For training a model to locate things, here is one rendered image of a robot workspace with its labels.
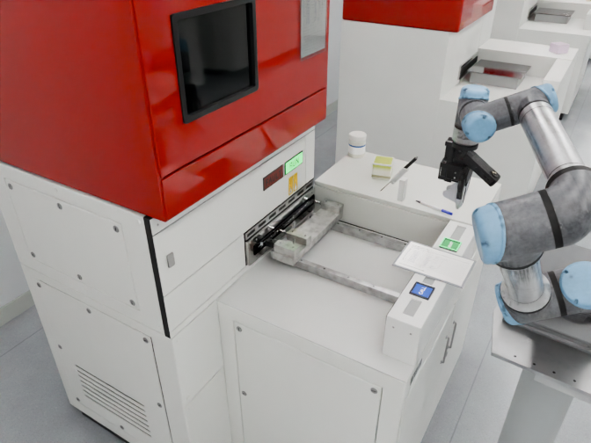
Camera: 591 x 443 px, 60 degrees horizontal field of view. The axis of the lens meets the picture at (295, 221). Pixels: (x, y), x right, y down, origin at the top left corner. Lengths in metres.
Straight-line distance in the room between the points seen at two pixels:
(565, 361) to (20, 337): 2.44
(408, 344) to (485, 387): 1.22
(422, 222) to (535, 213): 0.86
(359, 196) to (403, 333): 0.68
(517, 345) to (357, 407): 0.48
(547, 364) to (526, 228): 0.63
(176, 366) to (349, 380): 0.51
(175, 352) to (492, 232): 0.96
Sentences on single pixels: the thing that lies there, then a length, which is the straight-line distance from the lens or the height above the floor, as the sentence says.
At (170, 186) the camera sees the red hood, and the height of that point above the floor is 1.31.
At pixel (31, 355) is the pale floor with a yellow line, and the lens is 2.88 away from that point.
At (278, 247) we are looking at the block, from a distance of 1.71.
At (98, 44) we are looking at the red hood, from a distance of 1.20.
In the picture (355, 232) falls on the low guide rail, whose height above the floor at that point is 0.84.
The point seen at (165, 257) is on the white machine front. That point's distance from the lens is 1.38.
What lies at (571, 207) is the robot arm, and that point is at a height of 1.41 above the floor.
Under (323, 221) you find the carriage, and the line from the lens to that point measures 1.89.
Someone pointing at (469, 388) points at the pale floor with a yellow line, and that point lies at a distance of 2.57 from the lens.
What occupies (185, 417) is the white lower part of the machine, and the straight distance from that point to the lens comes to 1.80.
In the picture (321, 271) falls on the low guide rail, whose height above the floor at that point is 0.84.
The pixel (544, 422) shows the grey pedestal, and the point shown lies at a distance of 1.89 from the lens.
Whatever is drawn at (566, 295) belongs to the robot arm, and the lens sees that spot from 1.42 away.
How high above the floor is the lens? 1.88
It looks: 32 degrees down
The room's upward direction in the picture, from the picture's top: straight up
